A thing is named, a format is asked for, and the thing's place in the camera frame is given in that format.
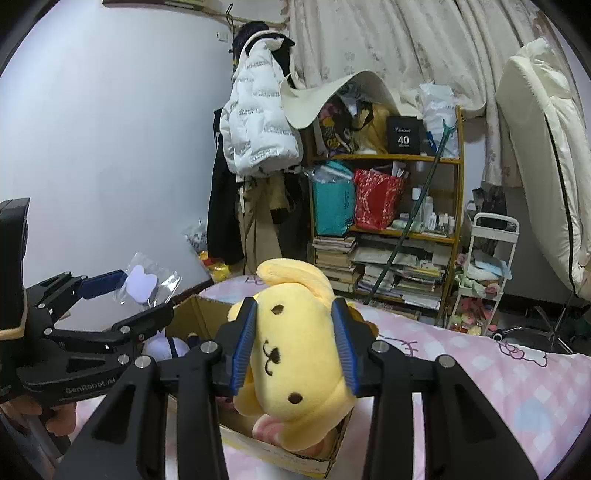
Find purple haired plush doll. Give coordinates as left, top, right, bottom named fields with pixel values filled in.
left=142, top=333, right=200, bottom=362

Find purple item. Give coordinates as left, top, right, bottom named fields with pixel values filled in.
left=113, top=252, right=182, bottom=309

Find pink swirl roll cushion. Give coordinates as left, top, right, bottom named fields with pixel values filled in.
left=252, top=414, right=338, bottom=459

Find yellow dog plush toy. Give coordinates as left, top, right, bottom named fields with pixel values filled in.
left=233, top=258, right=356, bottom=451

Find left hand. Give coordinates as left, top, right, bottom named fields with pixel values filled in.
left=0, top=393, right=80, bottom=438

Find pink Hello Kitty bedsheet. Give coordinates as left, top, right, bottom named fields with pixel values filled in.
left=68, top=274, right=591, bottom=480

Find open cardboard box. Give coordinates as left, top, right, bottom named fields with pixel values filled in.
left=166, top=295, right=351, bottom=479

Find white rolling cart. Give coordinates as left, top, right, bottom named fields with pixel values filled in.
left=446, top=211, right=520, bottom=336

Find snack bags on floor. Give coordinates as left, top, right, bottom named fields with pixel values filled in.
left=183, top=218, right=230, bottom=283

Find black hanging coat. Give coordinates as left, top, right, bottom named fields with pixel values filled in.
left=207, top=109, right=245, bottom=265

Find stack of books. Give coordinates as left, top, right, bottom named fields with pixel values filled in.
left=312, top=235, right=363, bottom=293

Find red gift bag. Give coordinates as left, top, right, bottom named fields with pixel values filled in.
left=353, top=169, right=407, bottom=231

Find wooden shelf unit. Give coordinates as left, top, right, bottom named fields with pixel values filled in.
left=303, top=108, right=467, bottom=324

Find beige hanging trousers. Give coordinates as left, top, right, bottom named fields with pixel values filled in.
left=236, top=175, right=287, bottom=275

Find teal bag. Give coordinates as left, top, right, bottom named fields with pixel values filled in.
left=311, top=161, right=356, bottom=236

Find black box numbered 40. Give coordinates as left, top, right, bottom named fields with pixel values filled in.
left=386, top=116, right=423, bottom=155

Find white puffer jacket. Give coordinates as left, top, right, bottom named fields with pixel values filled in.
left=219, top=30, right=303, bottom=180

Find cream folded mattress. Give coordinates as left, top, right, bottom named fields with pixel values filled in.
left=496, top=38, right=590, bottom=301

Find cream wide brim hat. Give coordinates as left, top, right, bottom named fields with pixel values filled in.
left=279, top=70, right=403, bottom=130

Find floral beige curtain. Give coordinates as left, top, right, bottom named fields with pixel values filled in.
left=287, top=0, right=570, bottom=187

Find green broom handle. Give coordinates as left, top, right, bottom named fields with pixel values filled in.
left=366, top=119, right=456, bottom=303

